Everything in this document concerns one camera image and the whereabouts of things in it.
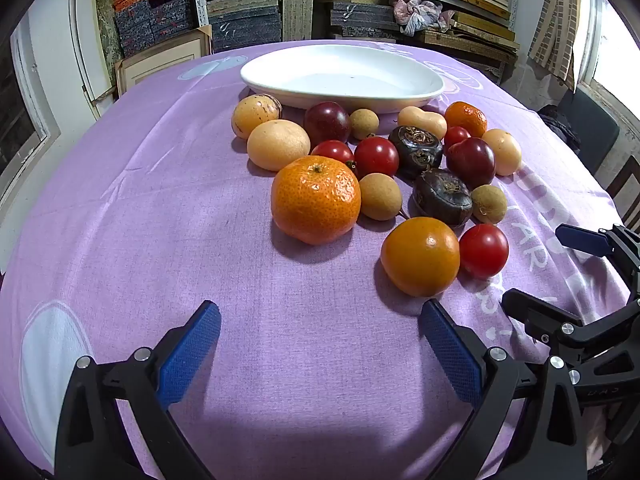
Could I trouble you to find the small orange mandarin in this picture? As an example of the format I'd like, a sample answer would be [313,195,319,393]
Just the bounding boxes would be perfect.
[444,101,488,139]

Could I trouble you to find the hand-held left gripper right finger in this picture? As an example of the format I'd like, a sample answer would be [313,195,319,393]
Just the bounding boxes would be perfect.
[419,299,588,480]

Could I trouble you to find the pink cloth bundle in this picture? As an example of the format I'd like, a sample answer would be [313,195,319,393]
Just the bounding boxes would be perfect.
[391,0,453,37]

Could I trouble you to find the large orange mandarin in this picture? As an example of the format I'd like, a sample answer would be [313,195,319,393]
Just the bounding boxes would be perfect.
[271,155,362,246]

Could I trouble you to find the purple printed tablecloth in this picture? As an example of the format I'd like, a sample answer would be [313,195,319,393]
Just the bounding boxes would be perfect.
[0,40,633,480]

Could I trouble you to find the black chair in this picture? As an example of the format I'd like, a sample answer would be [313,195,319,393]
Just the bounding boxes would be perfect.
[537,87,621,176]

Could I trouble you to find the cardboard framed box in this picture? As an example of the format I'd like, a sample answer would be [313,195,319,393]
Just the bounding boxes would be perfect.
[115,25,213,98]

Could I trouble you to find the stack of dark grey boxes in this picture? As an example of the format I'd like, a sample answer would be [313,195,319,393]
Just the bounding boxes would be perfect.
[206,0,282,53]

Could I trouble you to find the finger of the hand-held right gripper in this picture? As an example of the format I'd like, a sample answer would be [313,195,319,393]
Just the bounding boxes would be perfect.
[501,287,640,403]
[555,224,640,286]

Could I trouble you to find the small red cherry tomato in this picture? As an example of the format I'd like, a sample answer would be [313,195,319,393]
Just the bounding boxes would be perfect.
[444,126,472,152]

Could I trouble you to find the orange tomato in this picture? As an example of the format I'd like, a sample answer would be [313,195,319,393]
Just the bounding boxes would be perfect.
[380,216,461,298]

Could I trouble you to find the white framed window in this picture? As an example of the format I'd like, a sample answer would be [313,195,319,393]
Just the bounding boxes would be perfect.
[575,0,640,111]
[0,25,61,201]

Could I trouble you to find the green marbled board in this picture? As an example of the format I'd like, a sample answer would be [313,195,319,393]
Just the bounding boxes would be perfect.
[94,0,123,61]

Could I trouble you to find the upright woven panel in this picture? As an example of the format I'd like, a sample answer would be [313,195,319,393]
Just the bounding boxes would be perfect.
[282,0,314,42]

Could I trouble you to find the stack of blue floral boxes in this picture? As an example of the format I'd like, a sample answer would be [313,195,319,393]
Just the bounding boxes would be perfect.
[112,0,196,58]

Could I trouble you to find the large pale yellow fruit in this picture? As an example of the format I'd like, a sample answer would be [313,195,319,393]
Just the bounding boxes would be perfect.
[247,119,311,172]

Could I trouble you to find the stack of dark flat boxes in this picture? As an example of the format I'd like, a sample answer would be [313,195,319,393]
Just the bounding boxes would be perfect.
[330,2,401,38]

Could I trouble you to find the brick pattern curtain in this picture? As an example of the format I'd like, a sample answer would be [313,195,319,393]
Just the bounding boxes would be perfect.
[529,0,583,91]

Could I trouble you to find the white door panel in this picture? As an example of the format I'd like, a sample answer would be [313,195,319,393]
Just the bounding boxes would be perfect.
[70,0,117,106]

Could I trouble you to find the dark brown water chestnut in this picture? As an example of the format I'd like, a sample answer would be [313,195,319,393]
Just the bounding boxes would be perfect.
[412,168,474,227]
[388,125,444,180]

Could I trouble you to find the striped yellow pepino melon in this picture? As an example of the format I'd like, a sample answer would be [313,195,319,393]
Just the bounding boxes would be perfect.
[232,94,284,140]

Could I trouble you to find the pale peach lumpy fruit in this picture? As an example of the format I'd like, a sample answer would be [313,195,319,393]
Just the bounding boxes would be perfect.
[398,106,448,140]

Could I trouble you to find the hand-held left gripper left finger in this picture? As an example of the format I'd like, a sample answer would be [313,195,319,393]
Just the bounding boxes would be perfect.
[54,300,222,480]

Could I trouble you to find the white oval plate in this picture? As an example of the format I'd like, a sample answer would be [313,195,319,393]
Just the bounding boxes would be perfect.
[240,44,446,111]

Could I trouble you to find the wooden chair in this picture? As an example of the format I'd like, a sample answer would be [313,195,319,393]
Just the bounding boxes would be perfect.
[607,155,640,216]

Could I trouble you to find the metal shelving rack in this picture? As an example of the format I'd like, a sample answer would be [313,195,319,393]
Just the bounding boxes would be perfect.
[192,0,521,61]

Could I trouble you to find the small pale yellow fruit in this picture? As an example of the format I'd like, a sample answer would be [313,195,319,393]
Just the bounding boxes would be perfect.
[481,128,523,177]

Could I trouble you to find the brown longan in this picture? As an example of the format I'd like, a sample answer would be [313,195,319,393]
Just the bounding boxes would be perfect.
[359,173,403,221]
[349,108,380,140]
[471,184,508,225]

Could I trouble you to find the dark red plum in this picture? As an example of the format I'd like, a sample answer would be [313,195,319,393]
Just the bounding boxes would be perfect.
[303,101,352,146]
[446,137,497,189]

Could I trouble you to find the stack of wooden frames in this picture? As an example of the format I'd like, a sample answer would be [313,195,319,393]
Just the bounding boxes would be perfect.
[420,0,521,61]

